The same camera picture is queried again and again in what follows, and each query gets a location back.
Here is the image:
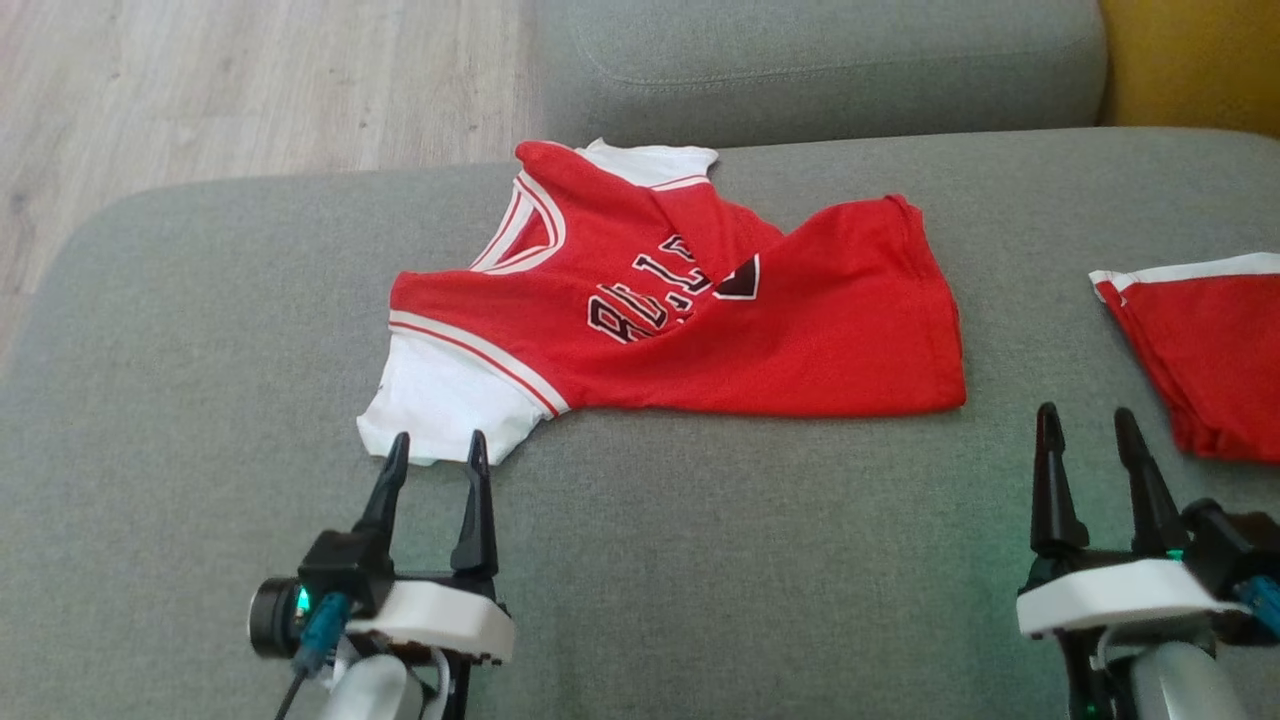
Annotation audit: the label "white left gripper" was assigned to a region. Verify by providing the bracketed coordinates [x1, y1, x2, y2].
[344, 429, 517, 669]

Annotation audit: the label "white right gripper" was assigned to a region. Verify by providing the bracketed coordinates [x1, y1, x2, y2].
[1016, 401, 1253, 661]

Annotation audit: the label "red shorts with white stripe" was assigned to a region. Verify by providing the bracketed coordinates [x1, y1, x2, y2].
[1088, 251, 1280, 465]

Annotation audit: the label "red and white basketball jersey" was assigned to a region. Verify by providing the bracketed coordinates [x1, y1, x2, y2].
[356, 137, 969, 469]

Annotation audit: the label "grey-green sofa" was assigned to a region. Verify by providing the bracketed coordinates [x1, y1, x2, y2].
[0, 126, 1280, 720]

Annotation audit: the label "mustard yellow cushion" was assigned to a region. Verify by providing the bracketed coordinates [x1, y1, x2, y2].
[1096, 0, 1280, 141]

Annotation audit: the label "grey fabric sofa back cushion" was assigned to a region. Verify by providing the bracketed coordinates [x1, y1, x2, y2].
[536, 0, 1111, 151]

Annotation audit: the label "left camera cable blue plug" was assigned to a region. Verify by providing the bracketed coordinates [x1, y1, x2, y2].
[270, 590, 353, 720]

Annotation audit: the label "camera cable blue plug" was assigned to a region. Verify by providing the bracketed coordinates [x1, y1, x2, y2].
[270, 590, 353, 720]
[1234, 574, 1280, 643]

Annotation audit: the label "right camera cable blue plug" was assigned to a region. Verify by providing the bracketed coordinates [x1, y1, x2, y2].
[1234, 574, 1280, 643]

